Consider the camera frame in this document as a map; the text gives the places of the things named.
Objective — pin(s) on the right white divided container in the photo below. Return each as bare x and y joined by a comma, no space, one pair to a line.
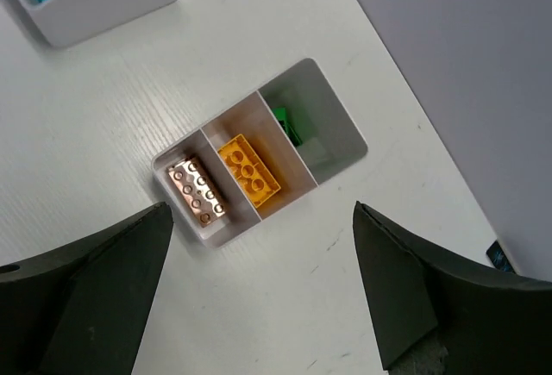
331,144

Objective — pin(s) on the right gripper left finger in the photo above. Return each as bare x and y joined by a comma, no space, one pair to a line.
82,308

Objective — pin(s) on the dark green lego brick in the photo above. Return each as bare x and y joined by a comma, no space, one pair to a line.
281,115

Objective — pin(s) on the right blue table label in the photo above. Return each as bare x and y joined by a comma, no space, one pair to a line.
498,258

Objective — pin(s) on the orange lego plate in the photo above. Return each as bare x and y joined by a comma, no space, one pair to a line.
197,190

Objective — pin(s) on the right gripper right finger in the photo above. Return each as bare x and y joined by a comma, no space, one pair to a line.
433,310

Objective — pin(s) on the yellow orange teal lego stack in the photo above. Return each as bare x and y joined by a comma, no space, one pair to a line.
249,170

